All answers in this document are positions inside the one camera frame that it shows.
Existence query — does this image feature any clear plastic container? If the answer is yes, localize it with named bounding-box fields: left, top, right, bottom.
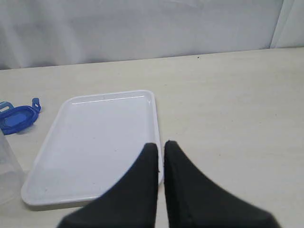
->
left=0, top=131, right=24, bottom=205

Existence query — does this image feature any white plastic tray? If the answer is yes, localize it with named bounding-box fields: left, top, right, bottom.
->
left=21, top=90, right=161, bottom=207

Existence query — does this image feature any blue container lid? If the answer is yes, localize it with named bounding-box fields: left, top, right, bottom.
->
left=0, top=98, right=41, bottom=135

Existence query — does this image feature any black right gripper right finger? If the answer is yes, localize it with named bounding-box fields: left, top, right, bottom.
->
left=164, top=141, right=280, bottom=228

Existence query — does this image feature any white backdrop curtain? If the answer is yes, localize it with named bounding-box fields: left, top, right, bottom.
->
left=0, top=0, right=304, bottom=69

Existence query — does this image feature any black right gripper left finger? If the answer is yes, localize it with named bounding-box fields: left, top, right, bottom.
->
left=58, top=143, right=159, bottom=228

